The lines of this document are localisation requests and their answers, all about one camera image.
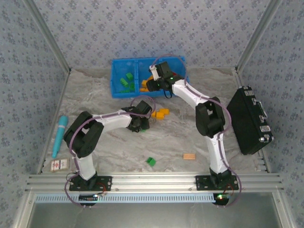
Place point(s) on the aluminium frame post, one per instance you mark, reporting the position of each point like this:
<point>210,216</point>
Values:
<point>258,35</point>
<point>48,35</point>

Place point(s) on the black hard case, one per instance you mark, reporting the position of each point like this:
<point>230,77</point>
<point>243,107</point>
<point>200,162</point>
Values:
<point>249,121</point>

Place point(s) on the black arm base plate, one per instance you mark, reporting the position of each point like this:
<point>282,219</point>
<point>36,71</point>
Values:
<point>202,183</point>
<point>104,183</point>

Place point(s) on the small orange lego brick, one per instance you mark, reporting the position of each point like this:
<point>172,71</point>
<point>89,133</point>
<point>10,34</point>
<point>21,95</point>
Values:
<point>153,114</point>

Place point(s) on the small controller circuit board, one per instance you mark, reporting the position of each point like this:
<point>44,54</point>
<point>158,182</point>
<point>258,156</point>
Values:
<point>88,197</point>
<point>222,197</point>

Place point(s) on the green lego cube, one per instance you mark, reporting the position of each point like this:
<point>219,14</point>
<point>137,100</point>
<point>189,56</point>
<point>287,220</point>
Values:
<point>151,161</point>

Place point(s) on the orange sloped lego brick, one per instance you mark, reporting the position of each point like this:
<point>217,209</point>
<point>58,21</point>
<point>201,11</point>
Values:
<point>143,90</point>

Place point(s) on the aluminium rail beam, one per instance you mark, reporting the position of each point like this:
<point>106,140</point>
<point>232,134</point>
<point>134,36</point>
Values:
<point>152,181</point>

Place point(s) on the playing card box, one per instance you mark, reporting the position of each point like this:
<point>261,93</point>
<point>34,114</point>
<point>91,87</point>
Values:
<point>59,164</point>

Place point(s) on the green sloped lego brick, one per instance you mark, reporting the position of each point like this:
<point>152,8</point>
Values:
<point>129,76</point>

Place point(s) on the teal cylindrical tool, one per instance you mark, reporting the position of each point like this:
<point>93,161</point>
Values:
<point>60,135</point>

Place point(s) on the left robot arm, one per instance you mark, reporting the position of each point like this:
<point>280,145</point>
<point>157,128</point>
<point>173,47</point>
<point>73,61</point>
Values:
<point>111,123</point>

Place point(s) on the blue three-compartment bin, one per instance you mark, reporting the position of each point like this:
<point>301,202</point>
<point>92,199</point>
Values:
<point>118,69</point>

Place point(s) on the small wooden block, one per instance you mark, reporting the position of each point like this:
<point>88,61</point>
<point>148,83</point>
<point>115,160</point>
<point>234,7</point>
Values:
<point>189,156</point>

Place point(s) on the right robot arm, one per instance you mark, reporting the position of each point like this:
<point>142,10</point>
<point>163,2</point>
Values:
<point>217,154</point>

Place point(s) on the aluminium frame leg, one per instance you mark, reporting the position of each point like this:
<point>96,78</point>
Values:
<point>282,209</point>
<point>23,210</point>

